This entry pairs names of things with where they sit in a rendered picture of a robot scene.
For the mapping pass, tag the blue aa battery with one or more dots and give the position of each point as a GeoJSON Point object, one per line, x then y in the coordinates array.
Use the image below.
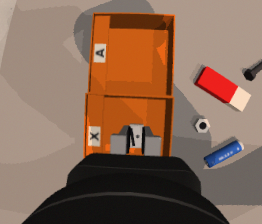
{"type": "Point", "coordinates": [223, 153]}

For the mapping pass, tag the orange rack of bins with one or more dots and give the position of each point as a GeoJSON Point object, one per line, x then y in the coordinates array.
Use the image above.
{"type": "Point", "coordinates": [140, 72]}

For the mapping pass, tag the silver hex nut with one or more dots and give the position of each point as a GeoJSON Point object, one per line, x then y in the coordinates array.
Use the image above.
{"type": "Point", "coordinates": [201, 125]}

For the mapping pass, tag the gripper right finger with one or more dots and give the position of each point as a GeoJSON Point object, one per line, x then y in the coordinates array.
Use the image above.
{"type": "Point", "coordinates": [151, 144]}

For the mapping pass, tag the red and white eraser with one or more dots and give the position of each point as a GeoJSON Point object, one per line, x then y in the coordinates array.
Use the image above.
{"type": "Point", "coordinates": [222, 89]}

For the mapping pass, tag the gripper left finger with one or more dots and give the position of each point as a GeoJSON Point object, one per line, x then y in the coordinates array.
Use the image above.
{"type": "Point", "coordinates": [120, 143]}

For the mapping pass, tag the black bolt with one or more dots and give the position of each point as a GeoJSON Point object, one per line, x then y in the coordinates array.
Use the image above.
{"type": "Point", "coordinates": [251, 74]}

